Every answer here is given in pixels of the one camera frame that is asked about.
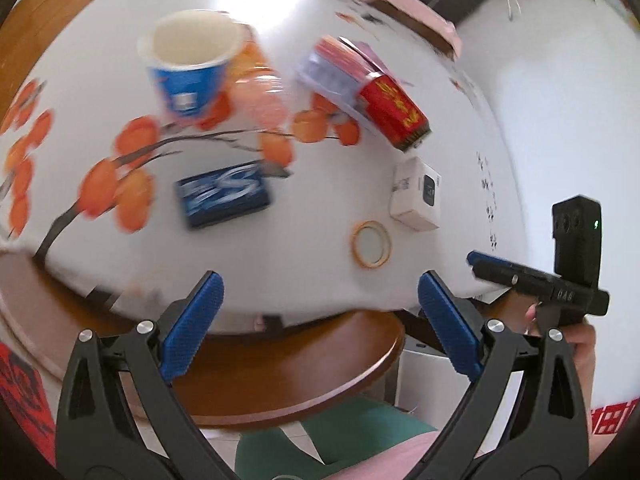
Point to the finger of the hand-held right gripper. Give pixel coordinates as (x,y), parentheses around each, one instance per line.
(510,272)

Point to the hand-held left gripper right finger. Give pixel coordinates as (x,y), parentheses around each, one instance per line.
(450,325)

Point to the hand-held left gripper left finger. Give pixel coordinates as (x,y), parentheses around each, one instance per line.
(197,320)

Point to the clear plastic bottle orange label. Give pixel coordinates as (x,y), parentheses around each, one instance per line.
(260,100)

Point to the blue paper cup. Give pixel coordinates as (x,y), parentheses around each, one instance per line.
(185,85)

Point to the pink snack box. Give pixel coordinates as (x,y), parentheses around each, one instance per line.
(330,75)

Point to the person's right hand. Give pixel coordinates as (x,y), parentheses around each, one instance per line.
(582,355)

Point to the brown wooden stool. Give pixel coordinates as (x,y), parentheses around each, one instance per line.
(300,365)

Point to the tape roll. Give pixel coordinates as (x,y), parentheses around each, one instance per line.
(356,255)

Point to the small white box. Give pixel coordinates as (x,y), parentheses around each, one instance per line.
(415,195)

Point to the dark blue flat box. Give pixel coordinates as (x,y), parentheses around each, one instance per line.
(222,195)

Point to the pink shirt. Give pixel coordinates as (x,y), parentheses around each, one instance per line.
(390,460)

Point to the white floral tablecloth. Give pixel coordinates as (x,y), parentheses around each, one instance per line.
(310,200)

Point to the red printed paper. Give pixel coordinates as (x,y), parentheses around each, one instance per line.
(612,417)
(22,400)

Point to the red gold-print box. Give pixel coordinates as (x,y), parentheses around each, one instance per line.
(395,110)

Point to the pink padded seat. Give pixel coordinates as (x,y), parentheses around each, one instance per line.
(400,5)

